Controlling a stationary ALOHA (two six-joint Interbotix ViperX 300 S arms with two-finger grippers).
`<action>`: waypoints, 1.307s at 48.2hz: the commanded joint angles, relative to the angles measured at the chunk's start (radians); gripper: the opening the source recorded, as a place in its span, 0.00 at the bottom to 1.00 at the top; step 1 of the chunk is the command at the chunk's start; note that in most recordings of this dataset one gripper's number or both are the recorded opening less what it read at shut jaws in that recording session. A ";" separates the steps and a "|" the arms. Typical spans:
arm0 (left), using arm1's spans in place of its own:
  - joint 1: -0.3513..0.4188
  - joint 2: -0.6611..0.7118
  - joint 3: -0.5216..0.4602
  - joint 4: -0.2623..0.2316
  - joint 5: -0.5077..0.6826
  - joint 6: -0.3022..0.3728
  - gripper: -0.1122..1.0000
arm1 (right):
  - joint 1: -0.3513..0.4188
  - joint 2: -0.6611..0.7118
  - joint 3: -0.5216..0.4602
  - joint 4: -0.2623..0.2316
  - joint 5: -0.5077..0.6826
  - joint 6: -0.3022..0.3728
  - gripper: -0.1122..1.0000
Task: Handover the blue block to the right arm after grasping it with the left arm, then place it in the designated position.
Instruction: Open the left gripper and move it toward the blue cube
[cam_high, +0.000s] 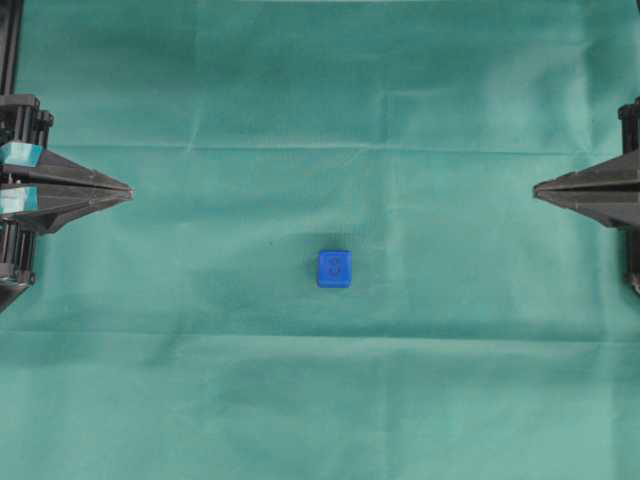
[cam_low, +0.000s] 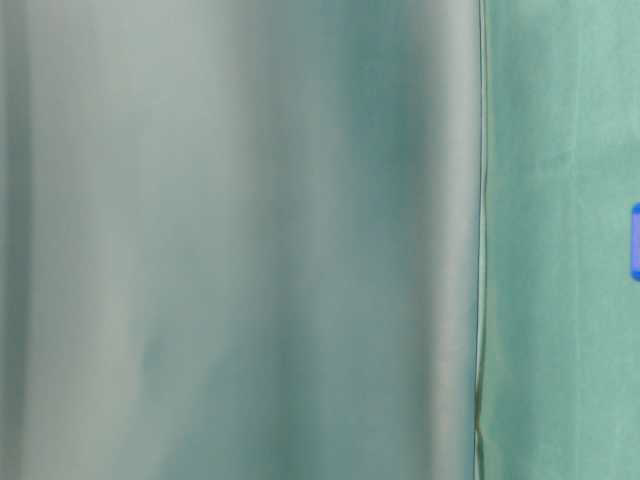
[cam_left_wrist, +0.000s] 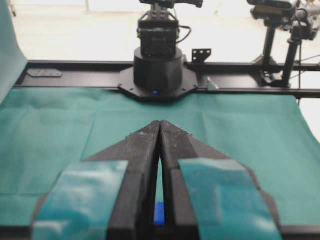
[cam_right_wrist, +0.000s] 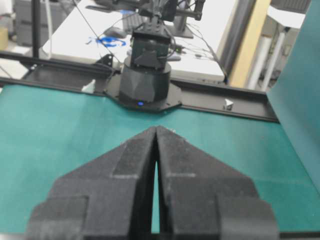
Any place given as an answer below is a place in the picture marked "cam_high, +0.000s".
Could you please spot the green table cloth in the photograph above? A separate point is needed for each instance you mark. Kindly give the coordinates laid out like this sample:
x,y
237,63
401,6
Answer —
x,y
182,335

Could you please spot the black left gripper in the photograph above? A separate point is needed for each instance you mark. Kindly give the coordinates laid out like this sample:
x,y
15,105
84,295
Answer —
x,y
43,209

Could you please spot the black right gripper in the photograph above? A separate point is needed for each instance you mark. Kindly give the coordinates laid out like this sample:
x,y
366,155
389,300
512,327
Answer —
x,y
612,209

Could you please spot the black aluminium frame post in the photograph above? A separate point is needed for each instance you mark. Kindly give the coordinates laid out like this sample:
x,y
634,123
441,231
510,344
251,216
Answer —
x,y
11,21

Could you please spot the blue block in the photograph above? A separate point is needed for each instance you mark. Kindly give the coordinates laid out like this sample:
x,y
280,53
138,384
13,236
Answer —
x,y
334,269

